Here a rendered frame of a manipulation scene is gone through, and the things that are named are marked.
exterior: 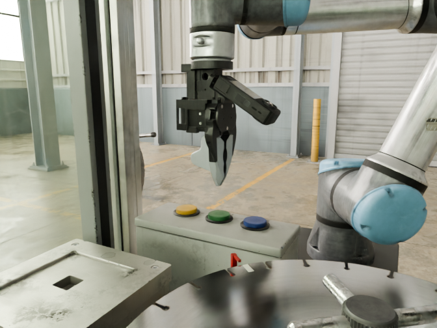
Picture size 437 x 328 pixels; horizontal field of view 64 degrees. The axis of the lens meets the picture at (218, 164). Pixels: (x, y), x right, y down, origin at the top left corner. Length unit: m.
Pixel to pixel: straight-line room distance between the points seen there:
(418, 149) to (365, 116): 5.43
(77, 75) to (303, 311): 0.44
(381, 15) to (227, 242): 0.53
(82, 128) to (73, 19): 0.16
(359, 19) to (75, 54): 0.53
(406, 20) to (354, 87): 5.30
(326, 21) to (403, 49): 5.36
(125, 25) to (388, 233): 0.59
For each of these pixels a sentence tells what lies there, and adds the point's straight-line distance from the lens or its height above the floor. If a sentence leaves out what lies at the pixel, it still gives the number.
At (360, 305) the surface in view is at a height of 1.00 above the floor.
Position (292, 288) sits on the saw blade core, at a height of 0.95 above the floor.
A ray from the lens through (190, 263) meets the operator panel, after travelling 0.63.
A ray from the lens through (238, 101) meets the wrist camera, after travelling 0.57.
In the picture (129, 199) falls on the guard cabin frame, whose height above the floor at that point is 0.92.
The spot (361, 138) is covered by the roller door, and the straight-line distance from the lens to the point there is 6.16.
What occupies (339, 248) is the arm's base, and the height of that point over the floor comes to 0.79.
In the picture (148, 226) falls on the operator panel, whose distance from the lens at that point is 0.65.
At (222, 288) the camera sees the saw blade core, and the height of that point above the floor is 0.95.
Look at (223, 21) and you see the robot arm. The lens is 0.59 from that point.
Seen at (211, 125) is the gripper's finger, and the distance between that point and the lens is 0.57.
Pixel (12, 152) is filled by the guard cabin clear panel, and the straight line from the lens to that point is 0.56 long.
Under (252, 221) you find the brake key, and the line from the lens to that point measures 0.61.
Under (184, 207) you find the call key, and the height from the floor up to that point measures 0.91.
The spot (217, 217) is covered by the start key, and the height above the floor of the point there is 0.91.
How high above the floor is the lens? 1.13
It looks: 12 degrees down
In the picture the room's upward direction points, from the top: straight up
